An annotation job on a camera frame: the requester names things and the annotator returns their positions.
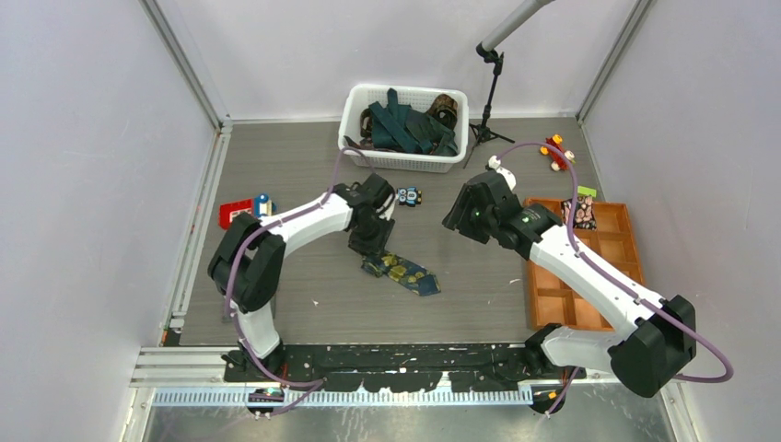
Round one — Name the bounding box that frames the orange wooden compartment tray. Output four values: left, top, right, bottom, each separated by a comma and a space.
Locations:
527, 202, 645, 332

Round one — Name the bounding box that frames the red toy car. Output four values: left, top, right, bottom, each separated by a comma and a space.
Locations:
540, 134, 576, 171

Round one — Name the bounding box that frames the white plastic basket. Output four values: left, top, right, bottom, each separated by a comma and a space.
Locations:
338, 84, 470, 173

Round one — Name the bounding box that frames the green toy block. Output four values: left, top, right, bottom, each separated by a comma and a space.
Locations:
577, 186, 598, 198

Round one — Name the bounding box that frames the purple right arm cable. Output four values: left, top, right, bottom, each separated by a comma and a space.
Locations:
487, 142, 735, 417

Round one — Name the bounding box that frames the brown patterned rolled tie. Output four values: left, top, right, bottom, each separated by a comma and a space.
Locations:
426, 93, 459, 129

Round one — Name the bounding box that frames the dark floral tie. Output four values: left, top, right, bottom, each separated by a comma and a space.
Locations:
343, 135, 375, 150

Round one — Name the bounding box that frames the blue owl toy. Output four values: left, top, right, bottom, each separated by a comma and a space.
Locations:
397, 187, 423, 207

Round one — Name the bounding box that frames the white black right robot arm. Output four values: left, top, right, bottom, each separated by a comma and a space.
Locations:
442, 156, 696, 398

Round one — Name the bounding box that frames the red toy house block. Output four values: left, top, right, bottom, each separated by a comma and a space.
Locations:
218, 193, 277, 230

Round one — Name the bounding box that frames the black tripod stand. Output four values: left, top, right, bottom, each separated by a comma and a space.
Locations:
463, 43, 514, 168

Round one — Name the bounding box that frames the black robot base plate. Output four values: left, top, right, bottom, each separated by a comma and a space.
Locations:
263, 343, 572, 393

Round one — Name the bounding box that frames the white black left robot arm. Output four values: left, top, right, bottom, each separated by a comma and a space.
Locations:
207, 173, 396, 381

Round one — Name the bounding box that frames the dark green tie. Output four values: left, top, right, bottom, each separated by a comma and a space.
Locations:
360, 88, 458, 157

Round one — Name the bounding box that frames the blue yellow floral tie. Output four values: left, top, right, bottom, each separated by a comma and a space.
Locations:
361, 252, 441, 297

